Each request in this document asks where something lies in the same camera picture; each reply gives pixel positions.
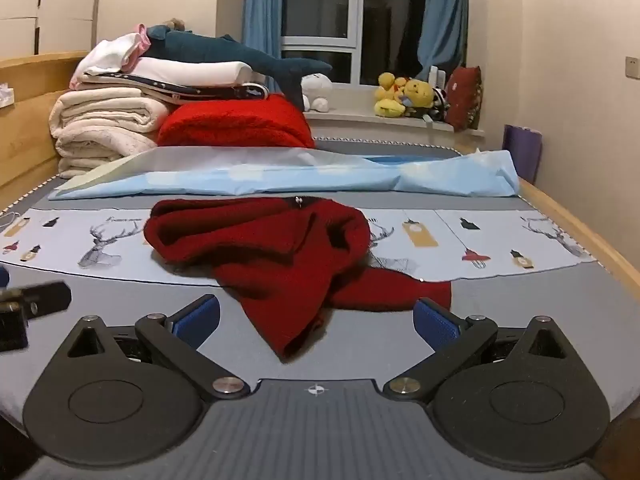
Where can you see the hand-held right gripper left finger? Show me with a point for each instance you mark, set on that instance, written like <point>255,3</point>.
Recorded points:
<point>197,322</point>

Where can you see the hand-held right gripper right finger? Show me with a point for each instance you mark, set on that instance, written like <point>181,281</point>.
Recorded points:
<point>435,327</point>

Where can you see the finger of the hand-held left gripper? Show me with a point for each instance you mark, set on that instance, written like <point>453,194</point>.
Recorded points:
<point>45,300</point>
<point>3,277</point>

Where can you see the dark red knitted sweater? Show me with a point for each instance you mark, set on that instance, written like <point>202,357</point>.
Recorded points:
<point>260,250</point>

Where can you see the deer printed bed sheet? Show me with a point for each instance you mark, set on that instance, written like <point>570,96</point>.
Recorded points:
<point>500,240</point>

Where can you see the light blue bed sheet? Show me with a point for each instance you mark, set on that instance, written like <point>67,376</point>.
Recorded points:
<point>300,175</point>

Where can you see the folded cream blanket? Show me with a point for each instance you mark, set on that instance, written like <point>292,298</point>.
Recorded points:
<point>100,120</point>

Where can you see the folded red blanket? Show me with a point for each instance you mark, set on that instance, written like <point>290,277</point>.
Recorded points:
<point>235,122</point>

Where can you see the black white striped toy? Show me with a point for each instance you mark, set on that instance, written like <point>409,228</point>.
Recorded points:
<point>439,105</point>

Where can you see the white window sill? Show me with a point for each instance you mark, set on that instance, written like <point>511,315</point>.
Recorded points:
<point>350,120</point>

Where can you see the folded navy patterned cloth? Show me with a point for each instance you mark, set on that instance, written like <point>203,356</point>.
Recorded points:
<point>200,91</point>

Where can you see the dark red cushion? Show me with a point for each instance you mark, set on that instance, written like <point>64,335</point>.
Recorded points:
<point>464,97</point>

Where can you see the yellow bear plush toy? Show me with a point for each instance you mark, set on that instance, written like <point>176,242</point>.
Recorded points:
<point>419,95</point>

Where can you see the white and pink cloth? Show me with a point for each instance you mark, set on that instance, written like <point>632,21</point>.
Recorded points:
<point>115,52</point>

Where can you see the folded white quilt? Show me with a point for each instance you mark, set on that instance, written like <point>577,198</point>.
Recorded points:
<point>195,70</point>

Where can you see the white plush toy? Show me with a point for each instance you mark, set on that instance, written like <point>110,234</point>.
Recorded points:
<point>317,92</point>

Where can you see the blue shark plush toy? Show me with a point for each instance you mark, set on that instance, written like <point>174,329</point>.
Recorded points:
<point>220,50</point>

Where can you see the white wardrobe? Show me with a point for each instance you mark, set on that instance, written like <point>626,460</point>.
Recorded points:
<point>50,5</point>

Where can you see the blue curtain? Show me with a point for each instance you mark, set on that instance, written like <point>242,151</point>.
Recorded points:
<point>262,5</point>
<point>445,15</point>

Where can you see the window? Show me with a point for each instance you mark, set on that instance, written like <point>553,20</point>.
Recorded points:
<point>320,0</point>

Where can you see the wooden bed frame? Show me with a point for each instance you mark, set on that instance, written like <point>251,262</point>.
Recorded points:
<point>25,135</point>

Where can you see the wall socket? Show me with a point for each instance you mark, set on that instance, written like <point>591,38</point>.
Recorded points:
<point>633,67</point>

